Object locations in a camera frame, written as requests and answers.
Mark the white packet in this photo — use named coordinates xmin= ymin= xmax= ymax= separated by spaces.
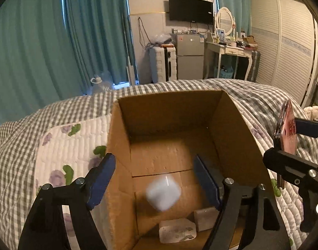
xmin=158 ymin=219 xmax=197 ymax=244

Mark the black wall television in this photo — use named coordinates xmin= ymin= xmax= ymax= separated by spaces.
xmin=168 ymin=0 xmax=214 ymax=24

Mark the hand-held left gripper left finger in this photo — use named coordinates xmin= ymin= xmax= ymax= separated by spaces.
xmin=18 ymin=153 xmax=116 ymax=250

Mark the white dressing table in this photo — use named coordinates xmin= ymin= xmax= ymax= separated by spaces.
xmin=203 ymin=40 xmax=254 ymax=81

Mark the grey checked blanket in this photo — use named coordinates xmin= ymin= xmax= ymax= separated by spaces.
xmin=0 ymin=78 xmax=318 ymax=250

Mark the white louvred wardrobe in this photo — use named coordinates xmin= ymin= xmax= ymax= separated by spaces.
xmin=249 ymin=0 xmax=318 ymax=108

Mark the brown cardboard box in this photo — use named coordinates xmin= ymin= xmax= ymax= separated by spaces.
xmin=92 ymin=90 xmax=277 ymax=250

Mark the pink phone case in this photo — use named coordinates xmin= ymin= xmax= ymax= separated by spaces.
xmin=273 ymin=99 xmax=298 ymax=155

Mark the grey rectangular block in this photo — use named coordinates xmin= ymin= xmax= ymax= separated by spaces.
xmin=193 ymin=207 xmax=220 ymax=232

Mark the clear plastic bag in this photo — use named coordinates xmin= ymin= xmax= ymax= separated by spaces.
xmin=151 ymin=33 xmax=173 ymax=48

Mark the oval white mirror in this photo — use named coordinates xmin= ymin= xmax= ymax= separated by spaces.
xmin=216 ymin=7 xmax=234 ymax=37

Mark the clear plastic bottle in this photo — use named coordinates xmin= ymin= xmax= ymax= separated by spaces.
xmin=90 ymin=71 xmax=114 ymax=95

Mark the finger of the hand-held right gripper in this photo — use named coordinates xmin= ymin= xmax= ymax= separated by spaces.
xmin=294 ymin=117 xmax=318 ymax=139
xmin=263 ymin=148 xmax=318 ymax=233

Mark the white suitcase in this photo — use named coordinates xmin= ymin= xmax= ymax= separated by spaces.
xmin=149 ymin=45 xmax=178 ymax=84

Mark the silver fridge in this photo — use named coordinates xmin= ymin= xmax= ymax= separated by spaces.
xmin=172 ymin=33 xmax=205 ymax=81

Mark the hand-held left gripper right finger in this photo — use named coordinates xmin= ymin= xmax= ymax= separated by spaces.
xmin=193 ymin=154 xmax=292 ymax=250

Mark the white mop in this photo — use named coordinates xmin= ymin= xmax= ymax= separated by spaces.
xmin=121 ymin=14 xmax=139 ymax=85

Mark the dark wall cable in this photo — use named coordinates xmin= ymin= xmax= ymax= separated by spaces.
xmin=137 ymin=17 xmax=152 ymax=49

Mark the white cube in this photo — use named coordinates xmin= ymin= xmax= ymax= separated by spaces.
xmin=145 ymin=175 xmax=182 ymax=212

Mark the blue storage basket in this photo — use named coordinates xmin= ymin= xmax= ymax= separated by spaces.
xmin=214 ymin=65 xmax=235 ymax=79

